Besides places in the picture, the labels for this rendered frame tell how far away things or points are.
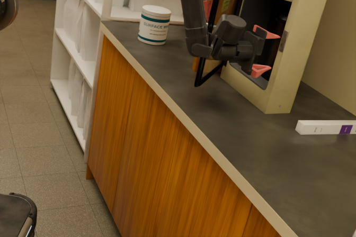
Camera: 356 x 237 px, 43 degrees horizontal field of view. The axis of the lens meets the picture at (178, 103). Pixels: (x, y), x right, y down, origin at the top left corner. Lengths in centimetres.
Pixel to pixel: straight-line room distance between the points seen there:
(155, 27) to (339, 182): 108
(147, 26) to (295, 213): 119
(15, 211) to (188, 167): 86
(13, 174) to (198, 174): 147
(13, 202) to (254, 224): 120
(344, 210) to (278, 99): 53
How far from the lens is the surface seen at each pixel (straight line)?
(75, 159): 288
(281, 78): 158
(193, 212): 154
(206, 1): 153
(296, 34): 154
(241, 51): 129
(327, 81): 200
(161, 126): 170
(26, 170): 277
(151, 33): 205
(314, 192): 125
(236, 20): 124
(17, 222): 204
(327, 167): 140
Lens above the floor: 156
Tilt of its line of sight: 24 degrees down
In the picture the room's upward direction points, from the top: 12 degrees clockwise
